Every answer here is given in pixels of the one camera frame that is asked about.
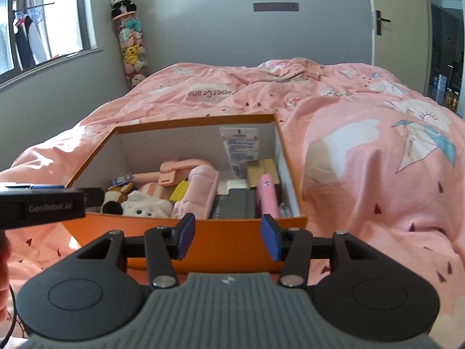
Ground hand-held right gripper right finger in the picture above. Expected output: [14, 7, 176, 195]
[260, 214, 386, 288]

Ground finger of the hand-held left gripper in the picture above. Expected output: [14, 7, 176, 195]
[74, 187, 105, 207]
[0, 184, 66, 191]

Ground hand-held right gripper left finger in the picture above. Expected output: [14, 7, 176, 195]
[76, 213, 197, 290]

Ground orange cardboard box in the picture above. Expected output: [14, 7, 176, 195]
[61, 114, 309, 272]

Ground dark case with pink rim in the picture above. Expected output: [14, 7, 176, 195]
[208, 194, 229, 220]

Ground pink rectangular case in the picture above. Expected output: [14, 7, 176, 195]
[256, 173, 280, 219]

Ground yellow plastic gadget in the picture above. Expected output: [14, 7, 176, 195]
[169, 179, 190, 203]

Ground black textured case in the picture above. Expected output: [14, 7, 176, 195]
[227, 188, 257, 220]

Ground pink fabric pouch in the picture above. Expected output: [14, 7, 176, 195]
[172, 164, 221, 220]

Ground pink phone holder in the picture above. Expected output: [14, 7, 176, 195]
[132, 158, 208, 188]

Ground gold gift box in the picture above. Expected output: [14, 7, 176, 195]
[246, 158, 280, 190]

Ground white lotion tube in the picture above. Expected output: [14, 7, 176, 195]
[219, 126, 260, 180]

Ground person's left hand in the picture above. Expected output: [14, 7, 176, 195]
[0, 233, 11, 303]

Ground calico plush toy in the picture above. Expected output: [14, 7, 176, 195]
[101, 183, 137, 215]

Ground white pink-striped plush toy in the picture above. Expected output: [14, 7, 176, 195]
[121, 183, 174, 219]

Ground pink printed blanket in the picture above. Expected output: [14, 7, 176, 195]
[0, 57, 465, 349]

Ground hanging clothes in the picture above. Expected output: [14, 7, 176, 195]
[12, 10, 50, 70]

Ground clear tube of plush toys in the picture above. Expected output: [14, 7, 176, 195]
[112, 13, 151, 87]

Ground window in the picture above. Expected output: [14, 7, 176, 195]
[0, 0, 104, 85]

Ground panda plush toy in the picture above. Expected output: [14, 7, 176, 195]
[110, 0, 138, 17]

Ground hallway shelf with bottles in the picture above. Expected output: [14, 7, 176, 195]
[429, 63, 462, 113]

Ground beige door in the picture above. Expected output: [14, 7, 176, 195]
[366, 0, 434, 99]

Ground black cable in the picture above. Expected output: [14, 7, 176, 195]
[0, 283, 19, 339]

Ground grey wall hook rack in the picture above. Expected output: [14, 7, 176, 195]
[253, 2, 299, 13]

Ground black door handle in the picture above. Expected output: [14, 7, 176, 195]
[371, 9, 391, 36]

